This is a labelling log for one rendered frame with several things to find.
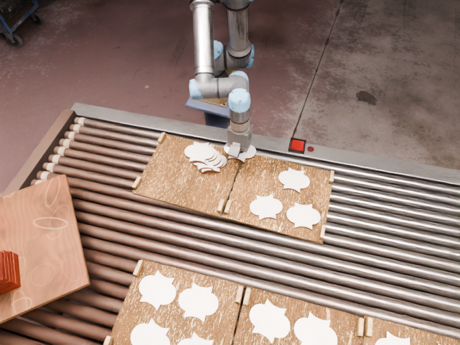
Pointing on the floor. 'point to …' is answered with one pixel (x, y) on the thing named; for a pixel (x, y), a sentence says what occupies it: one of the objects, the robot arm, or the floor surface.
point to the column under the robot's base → (211, 113)
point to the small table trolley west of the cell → (30, 9)
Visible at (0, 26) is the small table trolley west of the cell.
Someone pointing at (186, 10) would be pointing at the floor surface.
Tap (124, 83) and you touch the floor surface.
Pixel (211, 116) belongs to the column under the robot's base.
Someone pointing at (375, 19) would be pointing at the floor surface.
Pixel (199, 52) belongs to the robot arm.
